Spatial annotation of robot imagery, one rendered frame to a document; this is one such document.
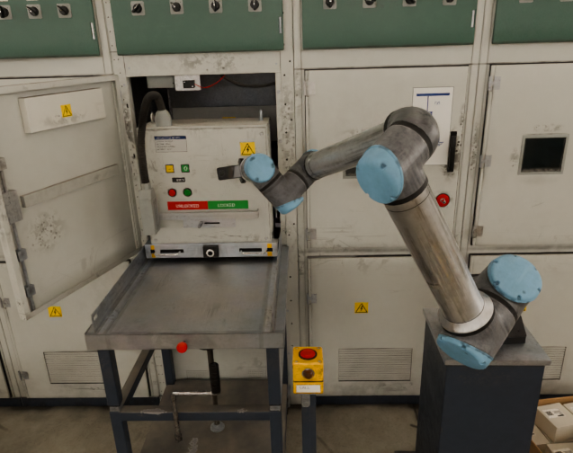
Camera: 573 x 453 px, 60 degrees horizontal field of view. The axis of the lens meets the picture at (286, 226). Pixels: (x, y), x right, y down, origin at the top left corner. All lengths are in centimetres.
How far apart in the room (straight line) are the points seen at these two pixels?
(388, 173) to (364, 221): 107
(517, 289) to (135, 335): 113
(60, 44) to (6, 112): 47
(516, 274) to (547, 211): 82
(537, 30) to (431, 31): 38
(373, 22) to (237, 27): 50
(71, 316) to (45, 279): 62
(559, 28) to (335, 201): 104
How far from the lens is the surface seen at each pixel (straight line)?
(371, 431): 248
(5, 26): 222
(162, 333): 161
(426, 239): 119
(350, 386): 252
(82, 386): 273
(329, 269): 218
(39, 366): 274
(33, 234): 186
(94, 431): 266
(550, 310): 253
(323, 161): 150
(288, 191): 158
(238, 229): 199
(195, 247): 204
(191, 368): 252
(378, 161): 106
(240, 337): 157
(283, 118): 201
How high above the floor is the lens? 168
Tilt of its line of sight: 20 degrees down
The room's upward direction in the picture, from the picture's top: 2 degrees counter-clockwise
